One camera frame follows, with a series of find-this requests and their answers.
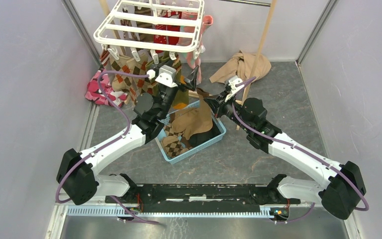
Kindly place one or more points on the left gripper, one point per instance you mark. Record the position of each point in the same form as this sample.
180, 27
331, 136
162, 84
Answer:
191, 80

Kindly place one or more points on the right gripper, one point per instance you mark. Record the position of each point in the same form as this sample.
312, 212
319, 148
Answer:
218, 105

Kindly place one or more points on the tan brown sock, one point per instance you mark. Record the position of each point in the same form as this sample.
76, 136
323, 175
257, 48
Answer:
190, 121

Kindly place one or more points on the white plastic clip hanger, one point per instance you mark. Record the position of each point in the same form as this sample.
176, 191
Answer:
129, 19

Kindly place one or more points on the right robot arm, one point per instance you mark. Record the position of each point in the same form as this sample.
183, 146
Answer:
338, 187

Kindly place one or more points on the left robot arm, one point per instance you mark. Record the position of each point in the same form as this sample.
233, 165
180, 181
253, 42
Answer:
79, 175

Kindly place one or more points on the green striped sock right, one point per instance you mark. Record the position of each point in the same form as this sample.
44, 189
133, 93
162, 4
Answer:
182, 97

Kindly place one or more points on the black sock in basket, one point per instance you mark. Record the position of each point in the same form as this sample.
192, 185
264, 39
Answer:
200, 138

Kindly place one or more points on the red snowflake sock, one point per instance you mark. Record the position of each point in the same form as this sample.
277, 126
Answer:
163, 39

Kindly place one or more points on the blue plastic basket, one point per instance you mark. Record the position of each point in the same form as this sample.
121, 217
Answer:
194, 150

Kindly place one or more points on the beige cloth pile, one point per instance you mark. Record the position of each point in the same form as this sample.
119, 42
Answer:
244, 65

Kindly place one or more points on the argyle sock in basket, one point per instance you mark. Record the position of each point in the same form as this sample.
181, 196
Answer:
174, 143

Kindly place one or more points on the brown striped sock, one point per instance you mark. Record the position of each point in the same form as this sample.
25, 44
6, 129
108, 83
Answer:
138, 36

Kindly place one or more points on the pink camouflage cloth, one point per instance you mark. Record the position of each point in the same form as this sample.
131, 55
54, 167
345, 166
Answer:
96, 95

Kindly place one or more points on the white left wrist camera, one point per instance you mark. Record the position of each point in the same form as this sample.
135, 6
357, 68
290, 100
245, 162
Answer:
164, 75

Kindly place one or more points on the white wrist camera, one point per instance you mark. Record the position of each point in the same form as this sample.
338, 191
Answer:
164, 75
234, 85

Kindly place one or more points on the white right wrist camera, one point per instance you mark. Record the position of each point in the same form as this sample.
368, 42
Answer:
234, 85

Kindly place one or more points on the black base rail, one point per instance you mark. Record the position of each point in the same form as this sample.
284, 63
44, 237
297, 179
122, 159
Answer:
204, 198

